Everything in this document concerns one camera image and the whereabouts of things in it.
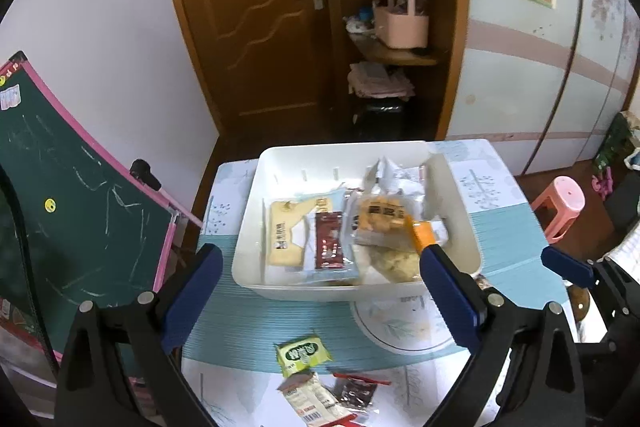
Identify yellow chips clear bag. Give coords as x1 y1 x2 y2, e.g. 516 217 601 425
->
370 248 420 283

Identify green small snack packet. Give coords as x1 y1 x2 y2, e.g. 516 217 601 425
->
276 335 333 378

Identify yellow puffs snack tray pack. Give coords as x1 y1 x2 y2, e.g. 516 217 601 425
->
345 192 416 251

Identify dark dried fruit packet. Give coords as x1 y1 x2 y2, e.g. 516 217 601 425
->
333 373 392 410

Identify beige biscuit box pack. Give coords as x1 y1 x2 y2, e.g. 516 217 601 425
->
267 195 333 268

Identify white silver packet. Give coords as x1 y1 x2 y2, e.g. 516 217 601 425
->
362 157 425 197

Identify dark red sachet packet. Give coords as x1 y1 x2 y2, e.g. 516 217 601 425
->
314 211 344 270

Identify white red-edged snack bag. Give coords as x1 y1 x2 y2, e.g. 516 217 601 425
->
278 372 357 427

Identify large clear blue-white snack bag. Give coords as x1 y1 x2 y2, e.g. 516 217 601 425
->
264 187 359 286

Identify pink plastic stool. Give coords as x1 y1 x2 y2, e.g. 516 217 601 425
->
532 176 586 245

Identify teal table runner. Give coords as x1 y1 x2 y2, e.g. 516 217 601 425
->
183 204 568 373

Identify white plastic storage bin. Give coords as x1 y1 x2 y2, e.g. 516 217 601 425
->
231 141 483 301

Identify folded pink cloths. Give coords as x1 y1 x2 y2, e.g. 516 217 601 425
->
347 62 414 98

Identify pink basket on shelf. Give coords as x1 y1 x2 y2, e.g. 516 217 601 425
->
374 0 428 50

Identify wooden corner shelf unit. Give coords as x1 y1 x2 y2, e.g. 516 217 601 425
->
328 0 470 141

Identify brown wooden door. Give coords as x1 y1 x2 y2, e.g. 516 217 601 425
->
174 0 337 146

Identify green chalkboard pink frame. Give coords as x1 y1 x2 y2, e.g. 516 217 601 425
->
1 52 183 355

